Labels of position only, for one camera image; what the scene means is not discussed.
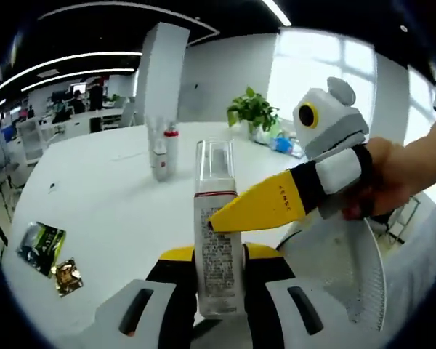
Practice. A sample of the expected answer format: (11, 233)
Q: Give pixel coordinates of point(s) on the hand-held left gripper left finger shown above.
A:
(174, 291)

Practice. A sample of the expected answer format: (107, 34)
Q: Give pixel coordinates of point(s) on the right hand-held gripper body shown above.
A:
(330, 120)

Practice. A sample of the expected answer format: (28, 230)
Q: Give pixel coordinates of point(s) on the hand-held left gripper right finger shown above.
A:
(265, 276)

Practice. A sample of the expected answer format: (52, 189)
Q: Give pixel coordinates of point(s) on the white skincare bottle clear cap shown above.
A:
(218, 261)

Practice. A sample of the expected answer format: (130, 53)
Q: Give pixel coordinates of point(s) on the white skincare bottle red collar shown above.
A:
(172, 152)

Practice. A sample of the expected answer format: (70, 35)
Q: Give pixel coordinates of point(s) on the gold foil skincare sachet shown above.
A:
(67, 278)

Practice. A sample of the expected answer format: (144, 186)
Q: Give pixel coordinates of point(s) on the white skincare tube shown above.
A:
(156, 127)

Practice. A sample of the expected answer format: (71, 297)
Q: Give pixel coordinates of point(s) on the green black skincare sachet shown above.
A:
(40, 247)

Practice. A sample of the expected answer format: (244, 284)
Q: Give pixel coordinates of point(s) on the blue storage bin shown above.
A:
(7, 132)

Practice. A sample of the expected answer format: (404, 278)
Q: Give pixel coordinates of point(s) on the person's right hand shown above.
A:
(388, 174)

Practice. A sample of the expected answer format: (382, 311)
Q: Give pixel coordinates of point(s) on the blue plastic packet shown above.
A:
(283, 143)

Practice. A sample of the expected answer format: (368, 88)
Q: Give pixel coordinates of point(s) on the green potted plant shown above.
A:
(254, 109)

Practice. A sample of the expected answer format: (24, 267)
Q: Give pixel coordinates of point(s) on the white mesh chair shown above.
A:
(349, 254)

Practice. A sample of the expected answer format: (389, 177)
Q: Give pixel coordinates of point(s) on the long ceiling light strip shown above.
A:
(276, 11)
(94, 55)
(112, 69)

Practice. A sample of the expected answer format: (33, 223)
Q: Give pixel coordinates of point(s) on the person's white clothing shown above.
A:
(421, 261)

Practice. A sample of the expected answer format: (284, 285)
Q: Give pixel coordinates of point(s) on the long white office bench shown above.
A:
(105, 114)

